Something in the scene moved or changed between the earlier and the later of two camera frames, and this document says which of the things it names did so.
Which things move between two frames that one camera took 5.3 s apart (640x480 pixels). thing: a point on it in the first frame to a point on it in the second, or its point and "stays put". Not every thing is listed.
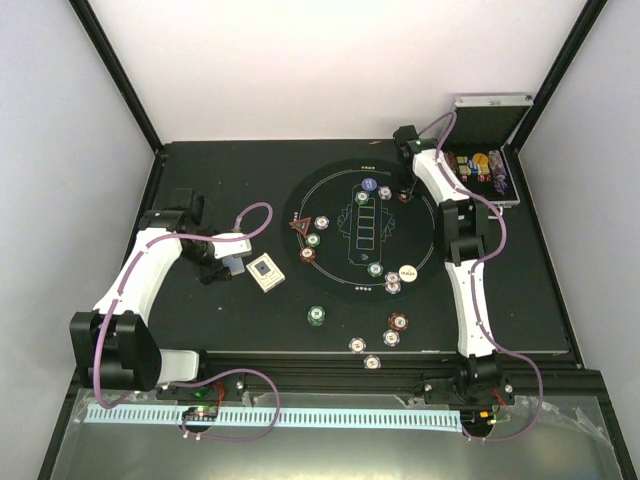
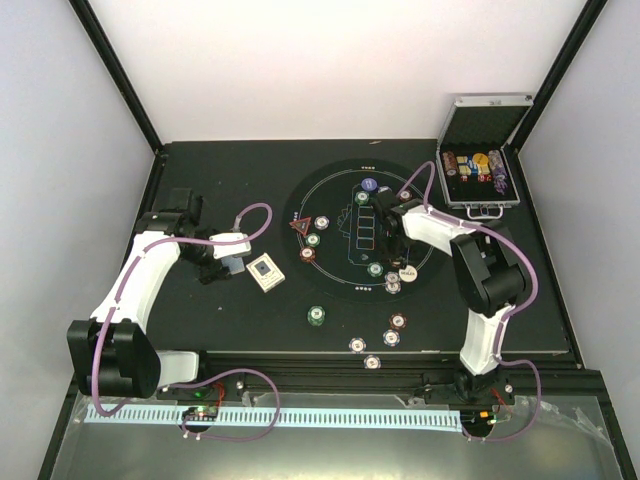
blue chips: (393, 284) stays put
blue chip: (391, 338) stays put
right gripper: (409, 191) to (387, 252)
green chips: (375, 269) stays put
